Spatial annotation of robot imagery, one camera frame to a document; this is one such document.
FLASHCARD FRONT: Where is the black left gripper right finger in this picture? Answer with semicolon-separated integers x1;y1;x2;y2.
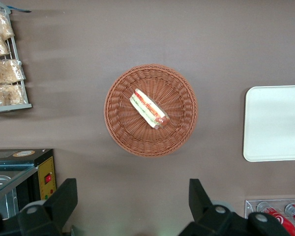
177;178;291;236

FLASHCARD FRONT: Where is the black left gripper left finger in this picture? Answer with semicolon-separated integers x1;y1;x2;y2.
0;178;79;236

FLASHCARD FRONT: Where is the beige plastic tray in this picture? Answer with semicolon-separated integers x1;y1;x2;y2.
243;85;295;163

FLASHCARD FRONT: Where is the clear acrylic bottle rack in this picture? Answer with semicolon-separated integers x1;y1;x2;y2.
244;198;295;236

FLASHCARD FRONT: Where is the black food warmer cabinet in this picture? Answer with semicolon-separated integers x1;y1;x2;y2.
0;147;58;220

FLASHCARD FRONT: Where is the round brown wicker basket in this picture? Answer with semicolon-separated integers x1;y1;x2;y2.
103;63;199;158

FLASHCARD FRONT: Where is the wrapped triangle sandwich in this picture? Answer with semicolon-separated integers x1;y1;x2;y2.
129;88;171;131

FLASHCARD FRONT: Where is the grey wire rack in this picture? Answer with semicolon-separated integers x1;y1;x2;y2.
0;5;33;114

